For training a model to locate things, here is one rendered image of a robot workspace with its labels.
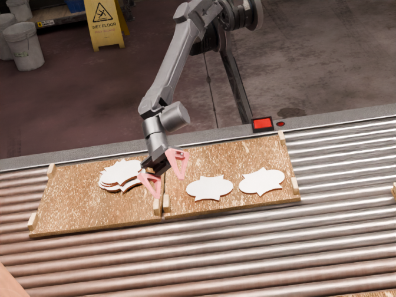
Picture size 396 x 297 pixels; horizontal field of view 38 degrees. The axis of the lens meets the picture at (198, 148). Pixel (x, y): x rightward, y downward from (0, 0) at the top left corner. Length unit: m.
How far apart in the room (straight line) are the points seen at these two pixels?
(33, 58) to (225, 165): 3.77
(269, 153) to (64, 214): 0.69
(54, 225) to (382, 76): 3.03
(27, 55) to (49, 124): 1.14
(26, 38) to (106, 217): 3.73
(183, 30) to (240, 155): 0.46
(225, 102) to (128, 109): 0.75
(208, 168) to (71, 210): 0.46
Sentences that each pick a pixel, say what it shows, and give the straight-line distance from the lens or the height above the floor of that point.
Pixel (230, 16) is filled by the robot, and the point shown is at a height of 1.15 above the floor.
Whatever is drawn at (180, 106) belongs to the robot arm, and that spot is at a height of 1.31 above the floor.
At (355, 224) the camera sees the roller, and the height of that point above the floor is 0.92.
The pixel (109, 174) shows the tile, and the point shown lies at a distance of 1.90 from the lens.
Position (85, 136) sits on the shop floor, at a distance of 4.14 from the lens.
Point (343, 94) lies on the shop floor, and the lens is 4.11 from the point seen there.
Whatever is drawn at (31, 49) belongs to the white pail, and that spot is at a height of 0.19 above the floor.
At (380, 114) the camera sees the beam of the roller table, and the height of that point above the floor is 0.92.
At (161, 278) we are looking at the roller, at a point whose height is 0.92.
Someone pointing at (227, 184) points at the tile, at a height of 0.94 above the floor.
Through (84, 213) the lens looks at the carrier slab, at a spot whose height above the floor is 0.94.
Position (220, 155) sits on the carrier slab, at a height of 0.94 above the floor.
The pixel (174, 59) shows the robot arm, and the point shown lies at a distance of 1.66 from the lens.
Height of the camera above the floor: 2.02
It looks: 33 degrees down
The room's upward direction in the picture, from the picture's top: 11 degrees counter-clockwise
